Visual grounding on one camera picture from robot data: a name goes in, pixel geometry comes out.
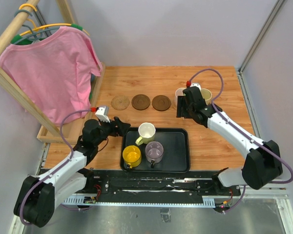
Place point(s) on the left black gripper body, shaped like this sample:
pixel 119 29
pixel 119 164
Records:
pixel 108 129

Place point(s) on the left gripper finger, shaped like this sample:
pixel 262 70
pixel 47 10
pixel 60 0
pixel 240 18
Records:
pixel 118 123
pixel 123 129

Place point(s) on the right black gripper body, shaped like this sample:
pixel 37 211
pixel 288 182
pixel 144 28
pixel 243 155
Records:
pixel 189 110

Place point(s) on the cream mug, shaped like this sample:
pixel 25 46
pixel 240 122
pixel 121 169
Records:
pixel 207 95

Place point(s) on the pink mug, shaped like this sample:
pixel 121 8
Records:
pixel 178 92

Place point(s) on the woven rattan coaster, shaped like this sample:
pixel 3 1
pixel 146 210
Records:
pixel 120 102

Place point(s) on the brown wooden coaster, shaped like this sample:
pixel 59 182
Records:
pixel 140 102
pixel 161 103

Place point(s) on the white mug green handle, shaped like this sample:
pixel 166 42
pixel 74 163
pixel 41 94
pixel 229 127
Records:
pixel 146 133

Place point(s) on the yellow mug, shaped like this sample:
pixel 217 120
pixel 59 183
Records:
pixel 132 156

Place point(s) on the purple mug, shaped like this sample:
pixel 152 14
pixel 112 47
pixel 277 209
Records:
pixel 154 152

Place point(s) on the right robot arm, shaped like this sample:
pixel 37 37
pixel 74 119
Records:
pixel 262 164

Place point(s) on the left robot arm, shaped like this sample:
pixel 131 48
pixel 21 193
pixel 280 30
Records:
pixel 40 196

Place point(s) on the black plastic tray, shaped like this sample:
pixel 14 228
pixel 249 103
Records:
pixel 176 157

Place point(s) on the pink t-shirt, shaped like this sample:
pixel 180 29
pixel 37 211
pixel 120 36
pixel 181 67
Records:
pixel 55 73

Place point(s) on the grey clothes hanger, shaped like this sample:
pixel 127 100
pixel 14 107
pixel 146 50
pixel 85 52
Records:
pixel 35 35

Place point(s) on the yellow green clothes hanger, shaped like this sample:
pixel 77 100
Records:
pixel 67 15

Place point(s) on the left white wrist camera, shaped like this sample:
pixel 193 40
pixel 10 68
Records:
pixel 101 113

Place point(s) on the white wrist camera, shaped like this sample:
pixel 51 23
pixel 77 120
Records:
pixel 193 84
pixel 101 113

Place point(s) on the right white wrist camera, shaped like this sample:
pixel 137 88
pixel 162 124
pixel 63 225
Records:
pixel 193 84

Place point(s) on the aluminium frame post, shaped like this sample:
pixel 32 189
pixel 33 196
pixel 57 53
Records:
pixel 262 33

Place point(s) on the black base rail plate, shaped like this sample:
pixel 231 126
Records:
pixel 155 188

